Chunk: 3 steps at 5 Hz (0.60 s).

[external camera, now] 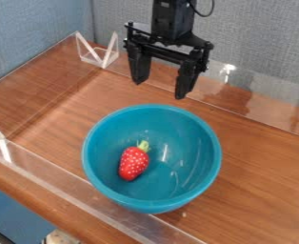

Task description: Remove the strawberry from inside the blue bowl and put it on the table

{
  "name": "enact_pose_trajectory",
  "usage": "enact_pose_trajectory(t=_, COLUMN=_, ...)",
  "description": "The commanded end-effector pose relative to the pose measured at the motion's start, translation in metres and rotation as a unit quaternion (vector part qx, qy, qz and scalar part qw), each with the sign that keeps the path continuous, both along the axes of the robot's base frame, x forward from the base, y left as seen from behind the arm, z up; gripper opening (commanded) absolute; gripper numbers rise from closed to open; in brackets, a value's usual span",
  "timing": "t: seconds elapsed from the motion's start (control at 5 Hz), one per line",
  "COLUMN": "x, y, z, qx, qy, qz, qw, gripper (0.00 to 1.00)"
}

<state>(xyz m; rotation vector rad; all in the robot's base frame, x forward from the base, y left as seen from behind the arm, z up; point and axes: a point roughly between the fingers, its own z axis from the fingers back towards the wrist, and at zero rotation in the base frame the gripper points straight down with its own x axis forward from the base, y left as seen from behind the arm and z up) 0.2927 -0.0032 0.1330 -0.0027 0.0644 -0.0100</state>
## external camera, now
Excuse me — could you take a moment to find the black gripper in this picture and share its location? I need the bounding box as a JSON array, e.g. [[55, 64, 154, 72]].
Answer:
[[123, 0, 214, 99]]

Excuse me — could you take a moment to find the red toy strawberry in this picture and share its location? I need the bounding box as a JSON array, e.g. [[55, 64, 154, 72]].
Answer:
[[118, 140, 149, 181]]

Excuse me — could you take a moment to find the blue plastic bowl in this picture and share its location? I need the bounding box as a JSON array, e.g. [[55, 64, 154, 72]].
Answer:
[[81, 104, 222, 214]]

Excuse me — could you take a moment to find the clear acrylic back barrier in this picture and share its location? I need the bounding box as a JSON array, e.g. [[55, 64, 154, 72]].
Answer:
[[73, 30, 299, 140]]

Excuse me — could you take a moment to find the clear acrylic barrier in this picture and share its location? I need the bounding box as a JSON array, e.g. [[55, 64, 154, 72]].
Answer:
[[73, 30, 299, 140], [0, 131, 206, 244]]

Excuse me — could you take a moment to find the clear acrylic front barrier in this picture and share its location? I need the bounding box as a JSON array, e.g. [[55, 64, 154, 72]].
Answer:
[[0, 131, 206, 244]]

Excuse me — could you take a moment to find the clear acrylic corner bracket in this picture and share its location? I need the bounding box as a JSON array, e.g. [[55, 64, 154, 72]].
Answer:
[[74, 32, 119, 69]]

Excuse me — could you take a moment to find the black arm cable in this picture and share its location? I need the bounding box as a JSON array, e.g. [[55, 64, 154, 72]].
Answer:
[[187, 0, 216, 18]]

